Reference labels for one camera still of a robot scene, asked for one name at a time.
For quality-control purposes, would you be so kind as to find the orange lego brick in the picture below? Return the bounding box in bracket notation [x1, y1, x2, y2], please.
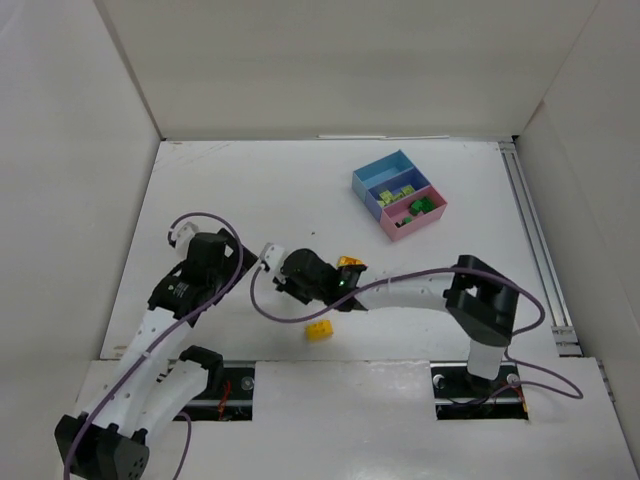
[337, 256, 363, 267]

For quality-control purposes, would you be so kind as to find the yellow large lego brick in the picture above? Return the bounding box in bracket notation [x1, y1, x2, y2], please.
[305, 320, 334, 343]

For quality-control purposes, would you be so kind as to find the pale green rounded lego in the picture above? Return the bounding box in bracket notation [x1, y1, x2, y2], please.
[377, 190, 394, 208]

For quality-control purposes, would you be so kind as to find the pale green long lego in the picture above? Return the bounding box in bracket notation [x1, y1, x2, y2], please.
[395, 185, 415, 198]

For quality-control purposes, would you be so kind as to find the dark green stepped lego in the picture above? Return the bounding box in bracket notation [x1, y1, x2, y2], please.
[418, 197, 436, 213]

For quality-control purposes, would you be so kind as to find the dark green lego brick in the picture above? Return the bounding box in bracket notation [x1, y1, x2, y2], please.
[409, 199, 426, 217]

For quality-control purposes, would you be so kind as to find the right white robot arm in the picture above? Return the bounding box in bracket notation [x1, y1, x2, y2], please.
[265, 246, 519, 381]

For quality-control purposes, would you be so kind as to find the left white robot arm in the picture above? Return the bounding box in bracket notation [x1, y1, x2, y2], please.
[54, 223, 257, 479]

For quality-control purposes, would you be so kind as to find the light blue container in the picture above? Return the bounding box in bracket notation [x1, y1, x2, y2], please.
[352, 150, 414, 202]

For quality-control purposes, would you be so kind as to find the dark blue container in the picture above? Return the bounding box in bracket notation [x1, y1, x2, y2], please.
[365, 167, 431, 220]

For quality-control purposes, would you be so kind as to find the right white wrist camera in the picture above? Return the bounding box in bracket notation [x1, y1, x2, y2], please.
[259, 243, 287, 274]

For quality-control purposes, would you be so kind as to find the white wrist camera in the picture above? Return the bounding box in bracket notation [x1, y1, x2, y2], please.
[259, 243, 287, 274]
[168, 222, 199, 252]

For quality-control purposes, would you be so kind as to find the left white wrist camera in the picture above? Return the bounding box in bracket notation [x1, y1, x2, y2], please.
[168, 222, 199, 252]

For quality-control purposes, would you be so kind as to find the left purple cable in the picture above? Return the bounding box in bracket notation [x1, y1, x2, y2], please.
[62, 212, 245, 480]

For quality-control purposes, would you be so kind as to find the purple cable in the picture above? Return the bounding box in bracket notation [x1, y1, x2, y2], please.
[62, 212, 245, 480]
[249, 264, 585, 401]

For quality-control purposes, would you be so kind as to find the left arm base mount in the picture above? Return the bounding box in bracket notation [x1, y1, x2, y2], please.
[181, 361, 256, 422]

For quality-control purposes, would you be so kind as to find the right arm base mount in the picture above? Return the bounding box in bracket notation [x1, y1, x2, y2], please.
[430, 362, 529, 420]

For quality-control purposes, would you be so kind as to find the aluminium rail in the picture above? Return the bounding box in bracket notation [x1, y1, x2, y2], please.
[498, 141, 573, 327]

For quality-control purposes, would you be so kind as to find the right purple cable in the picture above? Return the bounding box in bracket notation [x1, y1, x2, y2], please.
[249, 264, 585, 401]

